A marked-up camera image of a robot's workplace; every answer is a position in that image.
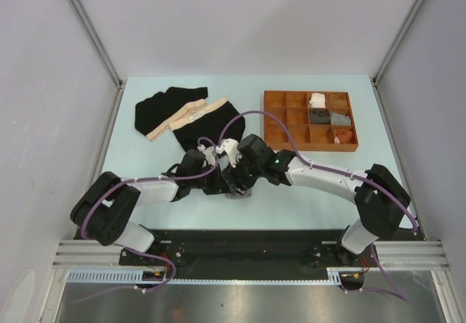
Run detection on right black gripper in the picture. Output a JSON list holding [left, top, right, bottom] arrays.
[[222, 151, 264, 196]]

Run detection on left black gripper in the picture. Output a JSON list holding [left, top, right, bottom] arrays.
[[189, 163, 232, 195]]

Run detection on grey striped boxer underwear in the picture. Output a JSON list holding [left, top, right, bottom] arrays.
[[225, 189, 252, 200]]

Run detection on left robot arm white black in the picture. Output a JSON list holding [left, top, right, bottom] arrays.
[[70, 147, 219, 265]]

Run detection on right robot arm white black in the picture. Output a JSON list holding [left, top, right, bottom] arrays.
[[215, 135, 411, 266]]

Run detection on black underwear beige waistband front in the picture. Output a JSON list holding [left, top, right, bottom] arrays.
[[170, 97, 240, 151]]

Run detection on black underwear beige waistband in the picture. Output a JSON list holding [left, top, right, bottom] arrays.
[[170, 97, 240, 151], [135, 87, 208, 141]]

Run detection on black underwear beige waistband back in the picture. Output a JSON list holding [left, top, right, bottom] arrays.
[[135, 87, 208, 141]]

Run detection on wooden compartment tray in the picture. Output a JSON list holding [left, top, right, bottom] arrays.
[[263, 90, 359, 152]]

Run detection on dark grey rolled cloth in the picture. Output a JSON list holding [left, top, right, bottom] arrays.
[[309, 109, 331, 125]]

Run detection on white rolled cloth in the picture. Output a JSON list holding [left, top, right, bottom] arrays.
[[309, 92, 326, 108]]

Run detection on light grey rolled cloth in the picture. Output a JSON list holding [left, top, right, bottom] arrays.
[[331, 112, 352, 126]]

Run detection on orange rolled cloth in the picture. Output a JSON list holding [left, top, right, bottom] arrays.
[[333, 128, 353, 144]]

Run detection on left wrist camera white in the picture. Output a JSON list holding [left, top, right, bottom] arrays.
[[197, 145, 216, 166]]

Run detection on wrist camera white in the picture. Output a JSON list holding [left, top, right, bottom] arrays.
[[215, 139, 242, 168], [197, 145, 216, 166]]

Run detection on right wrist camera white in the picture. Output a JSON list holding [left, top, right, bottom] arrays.
[[215, 139, 242, 168]]

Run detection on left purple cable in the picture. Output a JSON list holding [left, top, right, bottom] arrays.
[[68, 137, 221, 302]]

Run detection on white slotted cable duct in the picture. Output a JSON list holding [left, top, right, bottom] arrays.
[[67, 268, 355, 286]]

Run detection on aluminium front rail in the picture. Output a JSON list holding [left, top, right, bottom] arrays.
[[52, 240, 449, 271]]

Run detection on left aluminium frame post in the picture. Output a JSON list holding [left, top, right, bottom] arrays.
[[67, 0, 123, 89]]

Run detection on aluminium frame post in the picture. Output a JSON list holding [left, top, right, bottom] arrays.
[[371, 0, 427, 87], [67, 0, 123, 89]]

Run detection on right aluminium frame post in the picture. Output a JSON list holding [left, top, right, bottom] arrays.
[[371, 0, 427, 87]]

